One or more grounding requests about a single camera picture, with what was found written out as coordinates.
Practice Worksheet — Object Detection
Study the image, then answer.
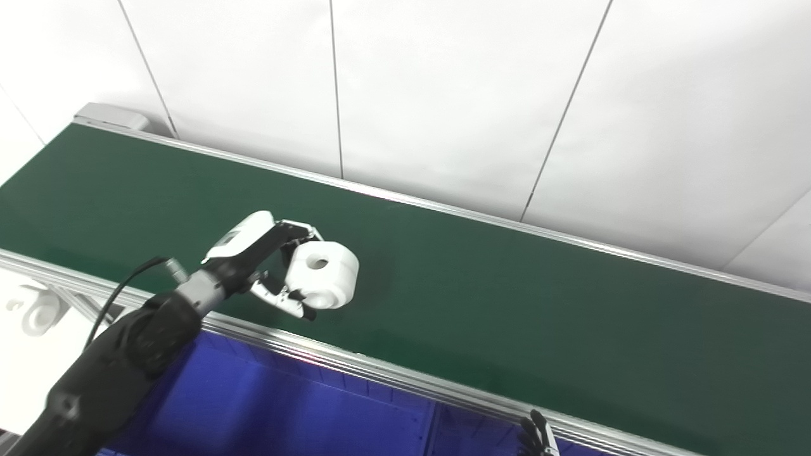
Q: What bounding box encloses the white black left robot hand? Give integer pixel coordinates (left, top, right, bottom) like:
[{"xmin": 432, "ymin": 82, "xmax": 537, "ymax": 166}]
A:
[{"xmin": 200, "ymin": 211, "xmax": 325, "ymax": 322}]

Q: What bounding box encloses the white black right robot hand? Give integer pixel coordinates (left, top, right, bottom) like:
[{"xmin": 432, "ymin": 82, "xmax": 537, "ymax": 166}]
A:
[{"xmin": 516, "ymin": 409, "xmax": 561, "ymax": 456}]

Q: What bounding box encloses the white round plastic part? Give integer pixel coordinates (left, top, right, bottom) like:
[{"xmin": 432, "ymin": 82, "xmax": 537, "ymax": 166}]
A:
[{"xmin": 284, "ymin": 241, "xmax": 360, "ymax": 310}]

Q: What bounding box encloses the blue plastic bin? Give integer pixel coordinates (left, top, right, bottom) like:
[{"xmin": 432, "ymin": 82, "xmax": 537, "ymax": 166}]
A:
[
  {"xmin": 95, "ymin": 329, "xmax": 438, "ymax": 456},
  {"xmin": 431, "ymin": 404, "xmax": 612, "ymax": 456}
]

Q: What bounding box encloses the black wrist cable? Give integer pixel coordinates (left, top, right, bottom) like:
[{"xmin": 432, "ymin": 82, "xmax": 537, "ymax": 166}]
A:
[{"xmin": 83, "ymin": 255, "xmax": 191, "ymax": 353}]

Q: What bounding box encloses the white conveyor support bracket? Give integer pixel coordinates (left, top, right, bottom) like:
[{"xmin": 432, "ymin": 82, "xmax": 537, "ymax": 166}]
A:
[{"xmin": 5, "ymin": 282, "xmax": 65, "ymax": 337}]

